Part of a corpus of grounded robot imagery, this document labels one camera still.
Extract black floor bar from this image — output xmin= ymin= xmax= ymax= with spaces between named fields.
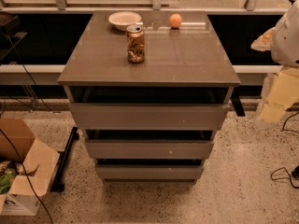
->
xmin=50 ymin=127 xmax=79 ymax=192

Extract brown soda can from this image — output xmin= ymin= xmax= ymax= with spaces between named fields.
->
xmin=126 ymin=24 xmax=145 ymax=63

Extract open cardboard box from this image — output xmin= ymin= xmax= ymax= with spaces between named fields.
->
xmin=0 ymin=119 xmax=59 ymax=216

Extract black cable right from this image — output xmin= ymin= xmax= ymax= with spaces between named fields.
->
xmin=269 ymin=110 xmax=299 ymax=189

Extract grey top drawer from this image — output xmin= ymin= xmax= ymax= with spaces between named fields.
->
xmin=69 ymin=103 xmax=228 ymax=131

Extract grey drawer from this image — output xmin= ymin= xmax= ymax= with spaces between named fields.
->
xmin=85 ymin=140 xmax=214 ymax=159
xmin=95 ymin=165 xmax=204 ymax=180
xmin=69 ymin=103 xmax=228 ymax=131

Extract grey middle drawer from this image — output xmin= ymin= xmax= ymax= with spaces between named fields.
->
xmin=85 ymin=140 xmax=214 ymax=159

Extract black cabinet leg right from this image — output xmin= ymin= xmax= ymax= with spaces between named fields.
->
xmin=231 ymin=88 xmax=245 ymax=117

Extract grey bottom drawer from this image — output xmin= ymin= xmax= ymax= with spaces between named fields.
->
xmin=95 ymin=165 xmax=204 ymax=180

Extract black cable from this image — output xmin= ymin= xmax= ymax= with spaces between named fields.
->
xmin=0 ymin=31 xmax=55 ymax=224
xmin=269 ymin=110 xmax=299 ymax=189

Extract grey drawer cabinet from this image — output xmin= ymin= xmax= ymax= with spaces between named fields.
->
xmin=57 ymin=9 xmax=242 ymax=185

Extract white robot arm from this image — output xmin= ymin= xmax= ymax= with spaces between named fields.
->
xmin=251 ymin=0 xmax=299 ymax=128

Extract orange fruit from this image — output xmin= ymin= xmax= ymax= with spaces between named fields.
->
xmin=169 ymin=14 xmax=182 ymax=29

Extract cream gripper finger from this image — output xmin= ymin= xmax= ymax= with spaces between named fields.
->
xmin=254 ymin=104 xmax=286 ymax=129
xmin=251 ymin=27 xmax=276 ymax=52

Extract green bag in box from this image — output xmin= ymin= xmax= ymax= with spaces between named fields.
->
xmin=0 ymin=163 xmax=17 ymax=194

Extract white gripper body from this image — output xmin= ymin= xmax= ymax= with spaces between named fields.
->
xmin=268 ymin=68 xmax=299 ymax=110

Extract white bowl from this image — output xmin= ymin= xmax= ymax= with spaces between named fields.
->
xmin=108 ymin=11 xmax=141 ymax=31

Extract black cable left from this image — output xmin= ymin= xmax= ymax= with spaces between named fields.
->
xmin=0 ymin=31 xmax=55 ymax=224

